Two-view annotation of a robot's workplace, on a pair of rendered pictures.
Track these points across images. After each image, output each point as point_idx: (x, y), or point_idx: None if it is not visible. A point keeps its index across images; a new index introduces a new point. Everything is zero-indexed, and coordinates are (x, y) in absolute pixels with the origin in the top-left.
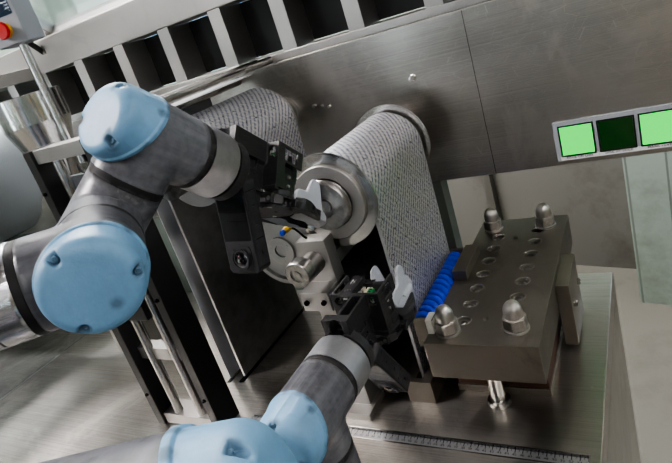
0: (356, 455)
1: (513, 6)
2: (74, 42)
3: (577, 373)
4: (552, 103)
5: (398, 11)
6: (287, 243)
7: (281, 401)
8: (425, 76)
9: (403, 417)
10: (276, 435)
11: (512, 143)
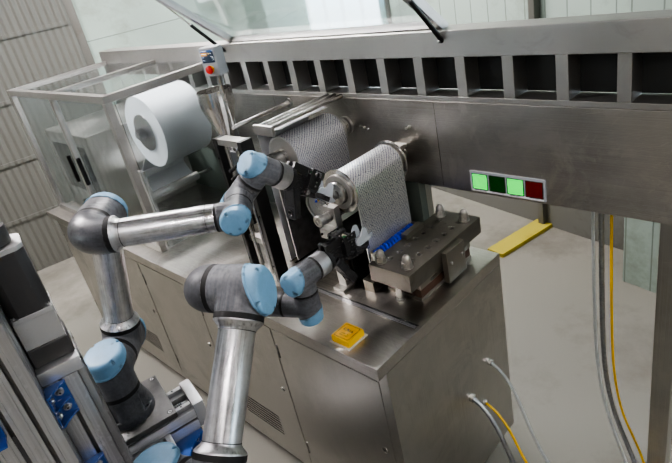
0: (317, 297)
1: (456, 108)
2: (242, 52)
3: (440, 295)
4: (470, 160)
5: (411, 86)
6: (321, 204)
7: (291, 270)
8: (414, 128)
9: (358, 295)
10: (268, 270)
11: (452, 174)
